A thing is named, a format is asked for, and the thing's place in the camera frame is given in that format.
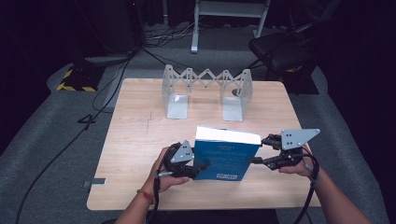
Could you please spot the grey expandable metal book stand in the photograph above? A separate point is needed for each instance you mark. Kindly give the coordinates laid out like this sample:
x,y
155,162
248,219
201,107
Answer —
x,y
177,105

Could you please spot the grey tape strip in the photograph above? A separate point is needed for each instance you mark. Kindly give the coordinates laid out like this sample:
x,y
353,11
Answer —
x,y
95,182

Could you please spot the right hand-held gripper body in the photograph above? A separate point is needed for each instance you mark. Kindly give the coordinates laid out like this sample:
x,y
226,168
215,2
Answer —
x,y
295,140

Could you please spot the white metal stand frame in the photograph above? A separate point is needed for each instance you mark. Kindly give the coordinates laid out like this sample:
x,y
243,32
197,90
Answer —
x,y
229,9

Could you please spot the person's left hand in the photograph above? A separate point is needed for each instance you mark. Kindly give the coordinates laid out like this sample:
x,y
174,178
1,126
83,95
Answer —
x,y
158,183

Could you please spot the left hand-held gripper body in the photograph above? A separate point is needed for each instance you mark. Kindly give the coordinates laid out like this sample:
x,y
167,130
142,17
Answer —
x,y
176,161

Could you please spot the black chair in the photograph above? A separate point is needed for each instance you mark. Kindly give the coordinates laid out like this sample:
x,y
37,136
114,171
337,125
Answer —
x,y
280,49

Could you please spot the blue paperback book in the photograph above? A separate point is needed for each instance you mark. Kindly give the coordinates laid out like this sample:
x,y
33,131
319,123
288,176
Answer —
x,y
224,155

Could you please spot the person's right hand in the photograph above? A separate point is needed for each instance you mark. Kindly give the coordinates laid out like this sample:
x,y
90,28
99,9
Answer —
x,y
303,170

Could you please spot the yellow and black striped base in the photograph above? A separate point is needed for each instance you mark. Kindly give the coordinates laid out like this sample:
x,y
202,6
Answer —
x,y
79,81

